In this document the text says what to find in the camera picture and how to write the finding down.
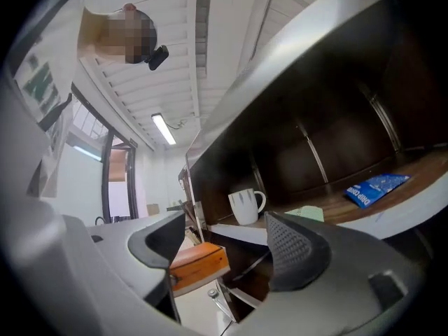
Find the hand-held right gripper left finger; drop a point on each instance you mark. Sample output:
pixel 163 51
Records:
pixel 157 243

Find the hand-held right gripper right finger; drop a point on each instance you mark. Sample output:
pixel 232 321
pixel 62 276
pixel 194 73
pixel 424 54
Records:
pixel 297 250

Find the dark wooden shelf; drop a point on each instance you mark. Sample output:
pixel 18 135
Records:
pixel 315 117

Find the cardboard box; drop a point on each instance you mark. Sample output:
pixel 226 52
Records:
pixel 152 209

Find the light green paper pad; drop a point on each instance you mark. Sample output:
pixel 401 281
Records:
pixel 308 213

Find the orange wooden box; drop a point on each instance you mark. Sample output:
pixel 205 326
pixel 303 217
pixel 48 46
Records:
pixel 201 261

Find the white mug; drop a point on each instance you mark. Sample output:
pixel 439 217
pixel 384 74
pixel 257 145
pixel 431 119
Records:
pixel 244 205

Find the metal knob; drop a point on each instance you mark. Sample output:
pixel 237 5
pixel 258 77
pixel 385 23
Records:
pixel 213 293

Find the blue packet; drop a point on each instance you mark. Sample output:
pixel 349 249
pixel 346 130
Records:
pixel 376 187

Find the long ceiling lamp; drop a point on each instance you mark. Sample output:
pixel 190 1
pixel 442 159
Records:
pixel 163 129

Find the person's white shirt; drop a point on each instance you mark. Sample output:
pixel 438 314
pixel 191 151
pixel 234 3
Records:
pixel 70 30

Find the black door frame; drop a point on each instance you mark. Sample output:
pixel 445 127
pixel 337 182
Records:
pixel 131 180

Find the black head camera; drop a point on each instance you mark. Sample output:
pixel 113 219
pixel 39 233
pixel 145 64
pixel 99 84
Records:
pixel 157 57

